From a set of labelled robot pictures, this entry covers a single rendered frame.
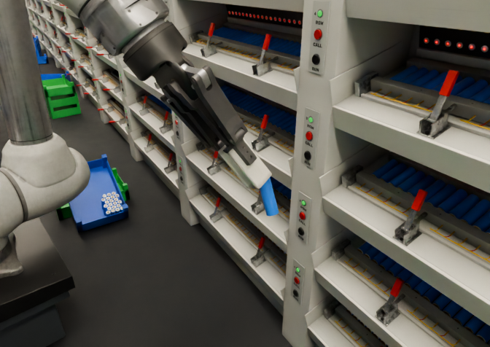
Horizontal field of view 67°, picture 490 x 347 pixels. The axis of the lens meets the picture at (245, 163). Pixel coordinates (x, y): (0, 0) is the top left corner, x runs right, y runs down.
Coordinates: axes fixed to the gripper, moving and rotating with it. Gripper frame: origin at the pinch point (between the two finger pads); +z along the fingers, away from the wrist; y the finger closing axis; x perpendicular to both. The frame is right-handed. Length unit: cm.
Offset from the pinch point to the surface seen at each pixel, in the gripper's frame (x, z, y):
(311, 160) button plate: 18.2, 15.1, -14.5
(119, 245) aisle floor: -17, 22, -102
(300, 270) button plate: 5.7, 38.6, -27.5
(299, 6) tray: 32.8, -10.2, -9.9
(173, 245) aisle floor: -4, 35, -92
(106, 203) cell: -9, 9, -116
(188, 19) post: 45, -24, -66
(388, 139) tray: 20.2, 13.2, 4.1
